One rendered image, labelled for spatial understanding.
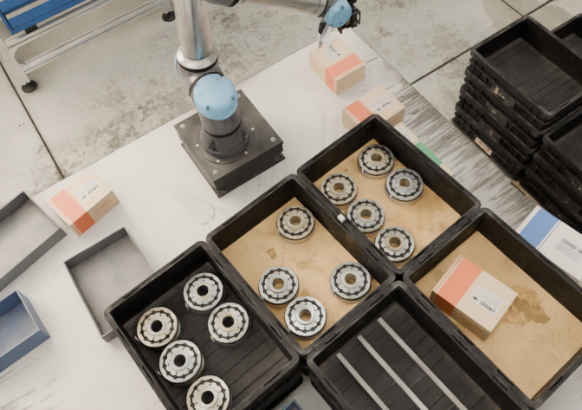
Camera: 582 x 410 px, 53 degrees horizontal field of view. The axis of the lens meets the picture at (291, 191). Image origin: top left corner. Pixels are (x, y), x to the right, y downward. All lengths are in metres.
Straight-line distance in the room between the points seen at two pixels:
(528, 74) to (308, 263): 1.28
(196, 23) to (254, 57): 1.56
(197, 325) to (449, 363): 0.62
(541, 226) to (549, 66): 0.93
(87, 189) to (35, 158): 1.21
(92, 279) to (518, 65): 1.73
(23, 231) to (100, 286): 0.33
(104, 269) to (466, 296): 1.02
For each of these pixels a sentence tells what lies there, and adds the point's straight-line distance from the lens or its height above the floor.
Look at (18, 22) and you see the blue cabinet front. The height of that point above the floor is 0.37.
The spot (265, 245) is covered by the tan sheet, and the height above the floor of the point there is 0.83.
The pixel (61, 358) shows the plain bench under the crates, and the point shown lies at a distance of 1.76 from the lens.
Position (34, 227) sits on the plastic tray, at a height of 0.70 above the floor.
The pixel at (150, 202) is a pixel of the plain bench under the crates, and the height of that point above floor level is 0.70.
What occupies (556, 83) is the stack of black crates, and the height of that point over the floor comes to 0.49.
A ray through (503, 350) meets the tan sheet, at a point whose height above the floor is 0.83.
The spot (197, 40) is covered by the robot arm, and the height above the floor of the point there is 1.13.
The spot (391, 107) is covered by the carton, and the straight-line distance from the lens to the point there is 1.88.
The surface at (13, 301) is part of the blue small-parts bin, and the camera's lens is 1.84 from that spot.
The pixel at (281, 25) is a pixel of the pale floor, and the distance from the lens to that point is 3.26.
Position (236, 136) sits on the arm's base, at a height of 0.87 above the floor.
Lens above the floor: 2.25
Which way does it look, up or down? 60 degrees down
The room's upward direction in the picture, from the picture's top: 8 degrees counter-clockwise
